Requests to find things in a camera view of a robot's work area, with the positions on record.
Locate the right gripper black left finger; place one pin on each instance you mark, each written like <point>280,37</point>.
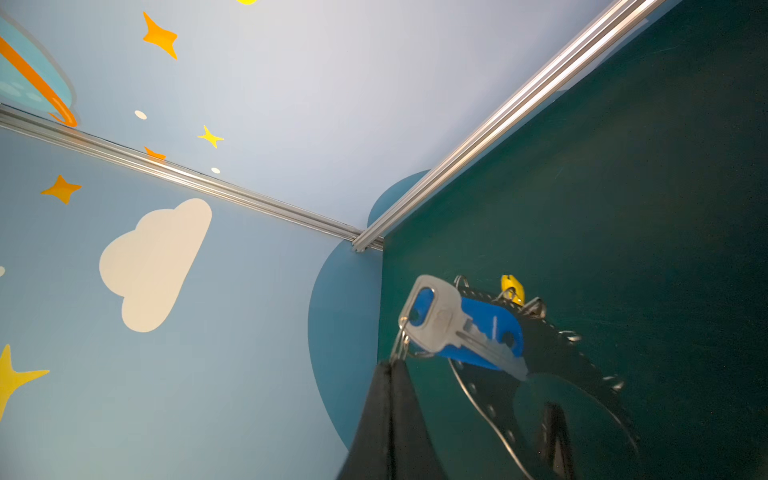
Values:
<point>370,457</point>

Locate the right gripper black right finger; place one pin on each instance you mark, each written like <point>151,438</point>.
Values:
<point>413,454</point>

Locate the grey ring-shaped metal plate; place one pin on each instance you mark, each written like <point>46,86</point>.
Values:
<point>566,419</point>

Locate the blue key tag with key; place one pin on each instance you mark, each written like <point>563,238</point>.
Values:
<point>441,321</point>

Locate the yellow key tag with ring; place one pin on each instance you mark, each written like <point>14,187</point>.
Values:
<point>511,290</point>

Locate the green table mat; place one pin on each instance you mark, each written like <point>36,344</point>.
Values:
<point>635,207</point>

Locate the aluminium frame left post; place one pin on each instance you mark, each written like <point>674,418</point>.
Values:
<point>36,127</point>

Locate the aluminium frame back rail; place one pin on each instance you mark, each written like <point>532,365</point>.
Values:
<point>618,20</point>

